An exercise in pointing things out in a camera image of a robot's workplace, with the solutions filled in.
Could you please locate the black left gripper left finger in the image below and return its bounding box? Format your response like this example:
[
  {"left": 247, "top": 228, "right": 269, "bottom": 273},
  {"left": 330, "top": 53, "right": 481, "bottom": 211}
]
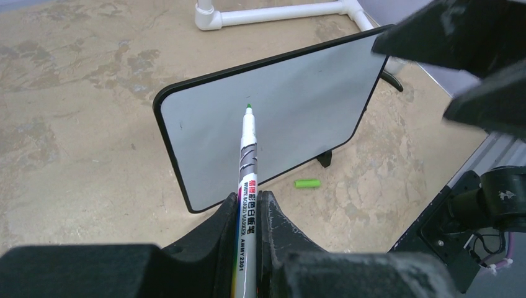
[{"left": 1, "top": 193, "right": 237, "bottom": 297}]

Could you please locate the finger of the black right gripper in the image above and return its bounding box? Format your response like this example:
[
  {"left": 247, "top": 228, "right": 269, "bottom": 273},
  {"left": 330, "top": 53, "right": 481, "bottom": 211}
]
[
  {"left": 373, "top": 1, "right": 525, "bottom": 78},
  {"left": 443, "top": 60, "right": 525, "bottom": 140}
]

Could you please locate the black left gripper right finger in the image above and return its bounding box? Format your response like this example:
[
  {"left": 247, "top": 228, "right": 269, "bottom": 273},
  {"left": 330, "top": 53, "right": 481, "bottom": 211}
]
[{"left": 257, "top": 191, "right": 457, "bottom": 297}]

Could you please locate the white green whiteboard marker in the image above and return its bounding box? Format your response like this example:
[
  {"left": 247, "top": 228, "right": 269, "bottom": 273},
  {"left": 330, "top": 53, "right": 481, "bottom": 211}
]
[{"left": 231, "top": 105, "right": 258, "bottom": 297}]

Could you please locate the green marker cap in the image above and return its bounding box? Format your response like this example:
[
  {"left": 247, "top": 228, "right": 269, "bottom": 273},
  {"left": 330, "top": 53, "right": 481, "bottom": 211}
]
[{"left": 294, "top": 179, "right": 321, "bottom": 189}]

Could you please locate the black-framed whiteboard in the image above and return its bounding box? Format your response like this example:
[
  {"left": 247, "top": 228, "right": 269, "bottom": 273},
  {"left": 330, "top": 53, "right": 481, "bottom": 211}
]
[{"left": 153, "top": 26, "right": 387, "bottom": 214}]

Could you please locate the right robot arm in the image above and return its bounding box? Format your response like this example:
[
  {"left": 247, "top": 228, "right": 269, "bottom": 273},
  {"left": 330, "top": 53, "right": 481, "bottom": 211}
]
[{"left": 373, "top": 1, "right": 525, "bottom": 232}]

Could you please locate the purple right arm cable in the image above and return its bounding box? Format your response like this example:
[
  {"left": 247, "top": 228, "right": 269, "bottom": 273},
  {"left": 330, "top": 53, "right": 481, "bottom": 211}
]
[{"left": 484, "top": 232, "right": 519, "bottom": 274}]

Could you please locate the black aluminium base frame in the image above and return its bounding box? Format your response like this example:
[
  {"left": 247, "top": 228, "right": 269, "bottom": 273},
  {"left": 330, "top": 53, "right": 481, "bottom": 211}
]
[{"left": 388, "top": 131, "right": 526, "bottom": 294}]

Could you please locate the white PVC pipe frame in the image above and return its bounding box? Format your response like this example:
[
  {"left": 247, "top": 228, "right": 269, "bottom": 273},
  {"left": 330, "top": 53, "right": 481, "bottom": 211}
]
[{"left": 194, "top": 0, "right": 408, "bottom": 75}]

